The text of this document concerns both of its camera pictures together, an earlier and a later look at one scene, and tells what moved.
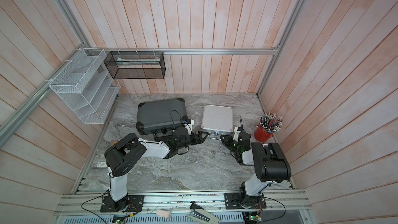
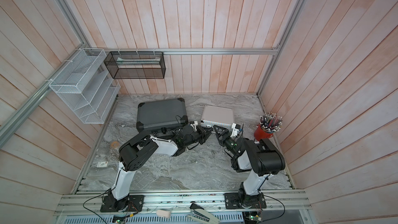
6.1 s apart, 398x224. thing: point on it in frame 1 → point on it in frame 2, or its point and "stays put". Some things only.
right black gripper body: (231, 144) → (227, 135)
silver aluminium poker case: (217, 120) stays put
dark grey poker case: (160, 116) stays put
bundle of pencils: (269, 122) stays put
